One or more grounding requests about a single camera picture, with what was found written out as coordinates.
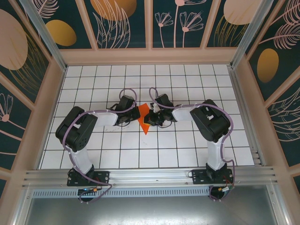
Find orange square paper sheet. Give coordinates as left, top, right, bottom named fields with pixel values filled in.
left=137, top=103, right=152, bottom=136

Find grey metal sheet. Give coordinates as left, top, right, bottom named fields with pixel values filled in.
left=23, top=196, right=282, bottom=225

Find small electronics board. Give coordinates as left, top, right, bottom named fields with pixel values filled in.
left=77, top=186, right=105, bottom=203
left=210, top=185, right=235, bottom=202

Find long aluminium mounting rail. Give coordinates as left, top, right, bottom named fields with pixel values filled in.
left=22, top=166, right=278, bottom=188

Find wall panel with pink flowers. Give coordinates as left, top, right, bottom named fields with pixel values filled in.
left=151, top=0, right=213, bottom=50

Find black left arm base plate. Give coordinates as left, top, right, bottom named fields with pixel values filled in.
left=67, top=170, right=110, bottom=187

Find slotted grey cable tray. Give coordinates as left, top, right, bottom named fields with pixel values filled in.
left=31, top=187, right=270, bottom=198

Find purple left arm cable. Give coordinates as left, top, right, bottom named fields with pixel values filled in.
left=63, top=88, right=138, bottom=205

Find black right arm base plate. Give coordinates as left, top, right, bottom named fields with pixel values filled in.
left=192, top=169, right=235, bottom=186

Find aluminium side rail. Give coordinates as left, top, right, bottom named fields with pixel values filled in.
left=227, top=65, right=267, bottom=167

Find wall panel orange circle feather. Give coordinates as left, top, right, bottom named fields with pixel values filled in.
left=83, top=0, right=149, bottom=50

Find wall panel with orange oval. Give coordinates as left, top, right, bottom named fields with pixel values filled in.
left=30, top=0, right=94, bottom=50

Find wall panel orange oval feathers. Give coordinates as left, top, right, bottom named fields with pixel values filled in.
left=245, top=0, right=300, bottom=103

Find aluminium corner post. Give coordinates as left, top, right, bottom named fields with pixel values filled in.
left=267, top=180, right=290, bottom=225
left=20, top=0, right=68, bottom=71
left=11, top=187, right=33, bottom=225
left=229, top=0, right=274, bottom=69

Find wall panel pink circle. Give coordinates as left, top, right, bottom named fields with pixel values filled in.
left=205, top=0, right=258, bottom=49

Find wall panel single pink flower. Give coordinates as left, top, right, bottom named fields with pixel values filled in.
left=0, top=77, right=33, bottom=171

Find wall panel pink feather lines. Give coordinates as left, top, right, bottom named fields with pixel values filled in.
left=266, top=90, right=300, bottom=168

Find wall panel large pink disc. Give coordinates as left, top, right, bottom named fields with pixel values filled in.
left=0, top=0, right=53, bottom=106

